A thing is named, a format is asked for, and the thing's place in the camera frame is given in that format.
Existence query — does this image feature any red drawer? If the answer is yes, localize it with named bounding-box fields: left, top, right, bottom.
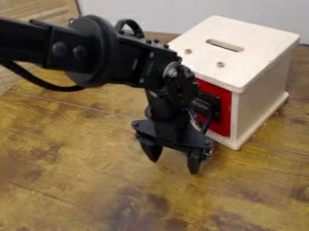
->
left=195, top=79, right=231, bottom=137

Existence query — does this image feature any white wooden drawer cabinet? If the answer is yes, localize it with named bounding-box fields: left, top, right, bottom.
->
left=168, top=15, right=299, bottom=150

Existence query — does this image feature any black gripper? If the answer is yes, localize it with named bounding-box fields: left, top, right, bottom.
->
left=131, top=103, right=211, bottom=174

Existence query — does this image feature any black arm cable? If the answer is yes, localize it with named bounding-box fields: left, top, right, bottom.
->
left=0, top=58, right=85, bottom=93

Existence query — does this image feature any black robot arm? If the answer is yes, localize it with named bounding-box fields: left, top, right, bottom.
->
left=0, top=15, right=214, bottom=174

